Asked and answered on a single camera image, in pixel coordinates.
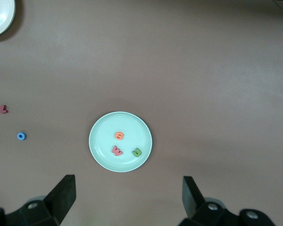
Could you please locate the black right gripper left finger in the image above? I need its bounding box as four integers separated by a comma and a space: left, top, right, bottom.
0, 174, 76, 226

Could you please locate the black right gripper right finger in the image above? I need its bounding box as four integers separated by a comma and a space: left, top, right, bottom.
176, 176, 276, 226

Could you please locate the pink red foam letter w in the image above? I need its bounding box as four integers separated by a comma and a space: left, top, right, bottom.
111, 145, 124, 157

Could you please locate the pale green plate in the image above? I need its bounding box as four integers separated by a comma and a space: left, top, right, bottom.
89, 111, 153, 173

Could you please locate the brown table cover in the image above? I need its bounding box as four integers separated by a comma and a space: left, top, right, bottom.
0, 0, 283, 226

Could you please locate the beige plate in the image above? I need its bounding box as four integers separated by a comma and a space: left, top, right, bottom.
0, 0, 16, 38

